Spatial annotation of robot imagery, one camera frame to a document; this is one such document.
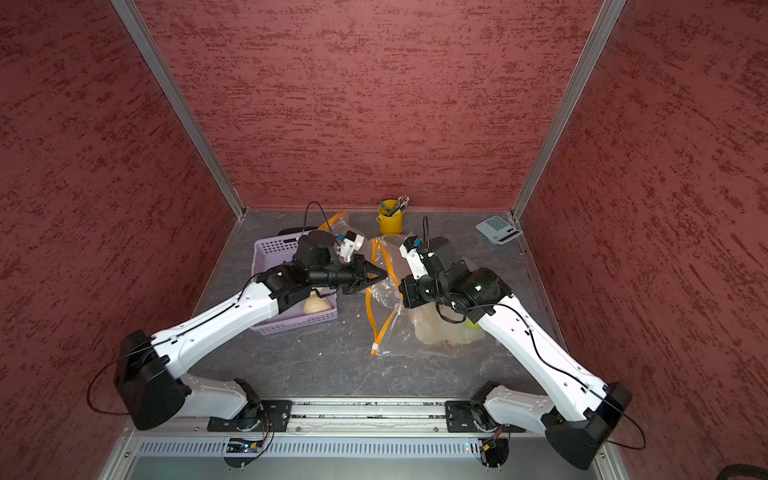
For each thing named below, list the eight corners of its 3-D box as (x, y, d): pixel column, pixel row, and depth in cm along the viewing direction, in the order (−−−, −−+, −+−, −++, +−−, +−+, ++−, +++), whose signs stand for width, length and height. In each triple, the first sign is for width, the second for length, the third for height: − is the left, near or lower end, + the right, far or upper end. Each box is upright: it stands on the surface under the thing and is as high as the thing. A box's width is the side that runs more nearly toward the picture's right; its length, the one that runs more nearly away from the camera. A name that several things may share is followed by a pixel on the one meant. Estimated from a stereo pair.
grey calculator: (499, 248, 112) (501, 242, 110) (477, 229, 119) (479, 223, 116) (518, 235, 117) (521, 230, 114) (496, 218, 123) (498, 212, 120)
